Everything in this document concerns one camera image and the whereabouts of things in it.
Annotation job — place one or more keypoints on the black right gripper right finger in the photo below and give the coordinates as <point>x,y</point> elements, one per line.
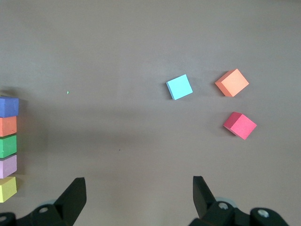
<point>204,202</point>

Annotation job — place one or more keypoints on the purple foam block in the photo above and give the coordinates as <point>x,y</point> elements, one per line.
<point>8,107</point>

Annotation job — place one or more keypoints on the brown table mat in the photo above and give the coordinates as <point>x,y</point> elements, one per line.
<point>117,58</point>

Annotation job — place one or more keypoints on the green foam block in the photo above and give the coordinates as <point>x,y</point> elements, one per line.
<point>7,146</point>

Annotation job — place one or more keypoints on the orange foam block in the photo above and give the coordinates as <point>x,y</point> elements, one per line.
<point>7,126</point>
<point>234,82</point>

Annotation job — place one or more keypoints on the yellow foam block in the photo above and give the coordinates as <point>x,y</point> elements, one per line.
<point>7,189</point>

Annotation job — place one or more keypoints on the pink foam block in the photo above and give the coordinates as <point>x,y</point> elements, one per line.
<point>7,166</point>

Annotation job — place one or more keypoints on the red foam block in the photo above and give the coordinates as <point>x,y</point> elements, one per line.
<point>242,127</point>

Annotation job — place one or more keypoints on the blue foam block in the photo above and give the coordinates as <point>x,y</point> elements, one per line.
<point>179,87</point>

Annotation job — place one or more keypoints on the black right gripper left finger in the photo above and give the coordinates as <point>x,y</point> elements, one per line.
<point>70,202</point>

